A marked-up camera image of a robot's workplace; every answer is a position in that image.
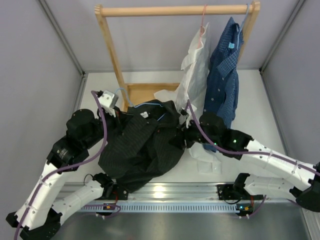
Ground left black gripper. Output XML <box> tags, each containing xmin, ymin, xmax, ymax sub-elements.
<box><xmin>83</xmin><ymin>105</ymin><xmax>133</xmax><ymax>149</ymax></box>

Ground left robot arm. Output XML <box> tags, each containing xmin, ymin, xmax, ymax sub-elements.
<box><xmin>6</xmin><ymin>109</ymin><xmax>121</xmax><ymax>240</ymax></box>

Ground black striped shirt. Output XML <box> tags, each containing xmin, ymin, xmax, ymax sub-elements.
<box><xmin>98</xmin><ymin>99</ymin><xmax>184</xmax><ymax>193</ymax></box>

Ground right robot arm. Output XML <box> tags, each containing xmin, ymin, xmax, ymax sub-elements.
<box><xmin>169</xmin><ymin>112</ymin><xmax>320</xmax><ymax>213</ymax></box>

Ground white slotted cable duct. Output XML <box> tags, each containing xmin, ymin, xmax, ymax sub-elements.
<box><xmin>79</xmin><ymin>202</ymin><xmax>249</xmax><ymax>214</ymax></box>

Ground purple cable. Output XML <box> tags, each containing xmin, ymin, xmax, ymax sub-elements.
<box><xmin>185</xmin><ymin>99</ymin><xmax>320</xmax><ymax>178</ymax></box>
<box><xmin>12</xmin><ymin>89</ymin><xmax>121</xmax><ymax>240</ymax></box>

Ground pink wire hanger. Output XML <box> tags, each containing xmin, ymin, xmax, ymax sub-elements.
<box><xmin>197</xmin><ymin>4</ymin><xmax>208</xmax><ymax>49</ymax></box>

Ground wooden clothes rack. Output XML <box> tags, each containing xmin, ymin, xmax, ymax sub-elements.
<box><xmin>94</xmin><ymin>0</ymin><xmax>261</xmax><ymax>111</ymax></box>

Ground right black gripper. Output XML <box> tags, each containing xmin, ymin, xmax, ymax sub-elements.
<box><xmin>169</xmin><ymin>116</ymin><xmax>220</xmax><ymax>151</ymax></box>

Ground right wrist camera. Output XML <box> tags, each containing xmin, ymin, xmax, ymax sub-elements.
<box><xmin>179</xmin><ymin>105</ymin><xmax>193</xmax><ymax>129</ymax></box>

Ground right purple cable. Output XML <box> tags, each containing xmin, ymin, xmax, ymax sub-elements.
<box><xmin>185</xmin><ymin>99</ymin><xmax>320</xmax><ymax>178</ymax></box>

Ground blue wire hanger right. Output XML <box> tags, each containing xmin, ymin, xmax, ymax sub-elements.
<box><xmin>236</xmin><ymin>3</ymin><xmax>250</xmax><ymax>50</ymax></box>

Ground white shirt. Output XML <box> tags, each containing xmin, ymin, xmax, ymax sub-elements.
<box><xmin>154</xmin><ymin>23</ymin><xmax>222</xmax><ymax>175</ymax></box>

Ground light blue wire hanger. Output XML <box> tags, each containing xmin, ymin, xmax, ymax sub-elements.
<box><xmin>112</xmin><ymin>87</ymin><xmax>168</xmax><ymax>121</ymax></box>

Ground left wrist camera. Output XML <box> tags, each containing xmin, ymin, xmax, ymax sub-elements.
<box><xmin>97</xmin><ymin>90</ymin><xmax>119</xmax><ymax>118</ymax></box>

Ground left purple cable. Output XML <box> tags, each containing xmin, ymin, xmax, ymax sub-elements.
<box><xmin>12</xmin><ymin>89</ymin><xmax>121</xmax><ymax>240</ymax></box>

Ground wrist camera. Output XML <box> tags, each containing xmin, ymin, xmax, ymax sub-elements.
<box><xmin>179</xmin><ymin>105</ymin><xmax>193</xmax><ymax>129</ymax></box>
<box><xmin>97</xmin><ymin>90</ymin><xmax>119</xmax><ymax>118</ymax></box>

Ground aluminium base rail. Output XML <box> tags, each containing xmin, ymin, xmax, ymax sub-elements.
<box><xmin>57</xmin><ymin>181</ymin><xmax>301</xmax><ymax>201</ymax></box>

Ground blue checkered shirt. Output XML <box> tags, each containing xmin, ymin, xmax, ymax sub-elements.
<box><xmin>203</xmin><ymin>17</ymin><xmax>244</xmax><ymax>128</ymax></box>

